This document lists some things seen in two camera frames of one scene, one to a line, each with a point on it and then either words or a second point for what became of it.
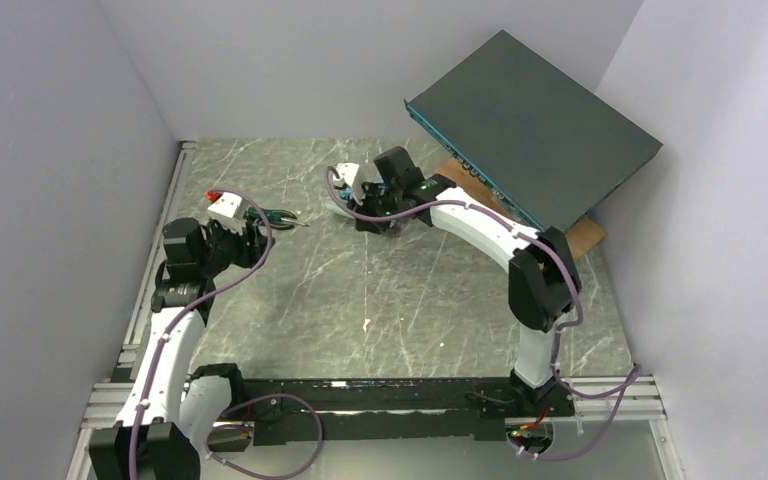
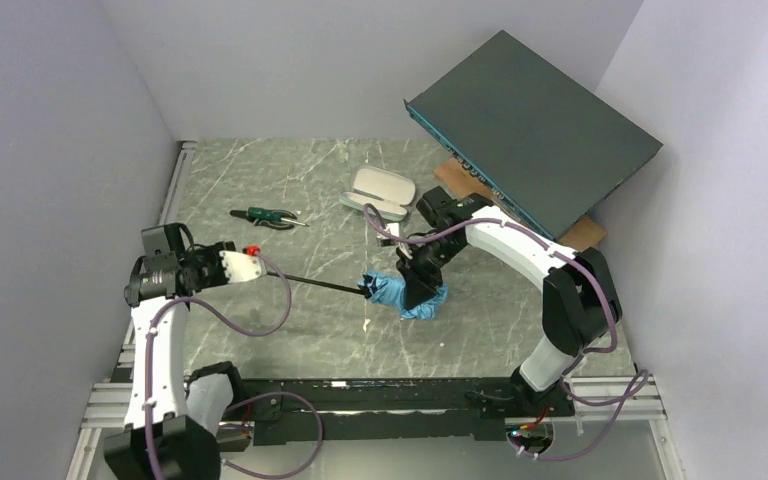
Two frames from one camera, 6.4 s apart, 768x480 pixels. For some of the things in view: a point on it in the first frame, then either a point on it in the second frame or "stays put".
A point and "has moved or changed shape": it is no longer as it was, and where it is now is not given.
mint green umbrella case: (338, 211) has moved or changed shape
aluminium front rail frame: (626, 401) stays put
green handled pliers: (276, 218) stays put
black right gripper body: (376, 207) → (420, 279)
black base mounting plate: (357, 411) stays put
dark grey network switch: (540, 139) stays put
